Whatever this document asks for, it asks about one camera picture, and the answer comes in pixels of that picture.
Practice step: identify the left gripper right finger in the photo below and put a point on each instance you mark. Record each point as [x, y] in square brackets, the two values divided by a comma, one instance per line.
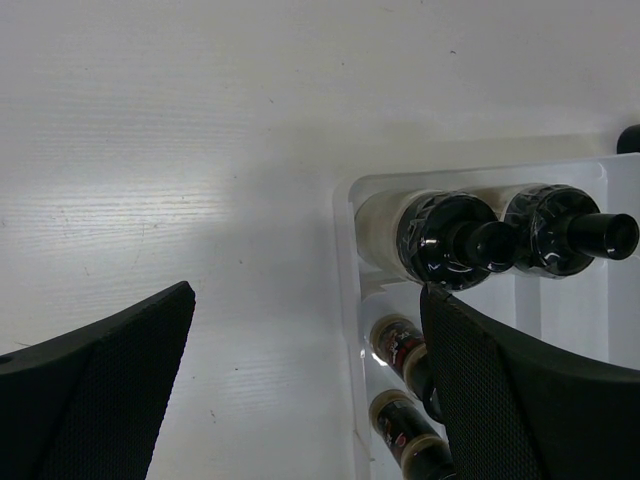
[516, 407]

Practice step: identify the dark spice jar black lid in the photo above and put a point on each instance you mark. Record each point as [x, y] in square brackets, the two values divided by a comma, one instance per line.
[417, 448]

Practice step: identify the white compartment organizer tray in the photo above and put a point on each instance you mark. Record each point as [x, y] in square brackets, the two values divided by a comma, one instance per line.
[594, 314]

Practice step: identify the round stopper bottle brown spice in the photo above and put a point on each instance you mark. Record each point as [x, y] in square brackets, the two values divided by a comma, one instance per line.
[561, 229]

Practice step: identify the black cap spice jar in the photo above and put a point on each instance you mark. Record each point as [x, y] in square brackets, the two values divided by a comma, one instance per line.
[399, 343]

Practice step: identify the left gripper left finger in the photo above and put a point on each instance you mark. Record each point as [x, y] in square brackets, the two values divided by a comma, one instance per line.
[89, 404]

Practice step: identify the round stopper bottle white powder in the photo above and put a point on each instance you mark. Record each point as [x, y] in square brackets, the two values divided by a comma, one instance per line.
[450, 238]

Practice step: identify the tall gold band grinder bottle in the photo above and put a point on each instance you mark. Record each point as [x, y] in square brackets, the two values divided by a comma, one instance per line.
[629, 140]

